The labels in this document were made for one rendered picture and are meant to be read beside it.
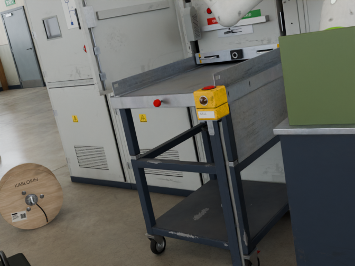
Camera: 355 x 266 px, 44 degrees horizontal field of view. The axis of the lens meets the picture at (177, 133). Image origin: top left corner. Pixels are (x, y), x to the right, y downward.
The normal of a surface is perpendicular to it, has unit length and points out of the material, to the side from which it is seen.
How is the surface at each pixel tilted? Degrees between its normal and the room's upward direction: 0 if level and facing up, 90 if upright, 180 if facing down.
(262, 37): 90
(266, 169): 90
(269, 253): 0
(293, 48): 90
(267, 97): 90
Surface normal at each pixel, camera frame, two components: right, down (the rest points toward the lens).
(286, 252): -0.19, -0.95
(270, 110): 0.78, 0.01
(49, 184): 0.40, 0.17
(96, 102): -0.59, 0.32
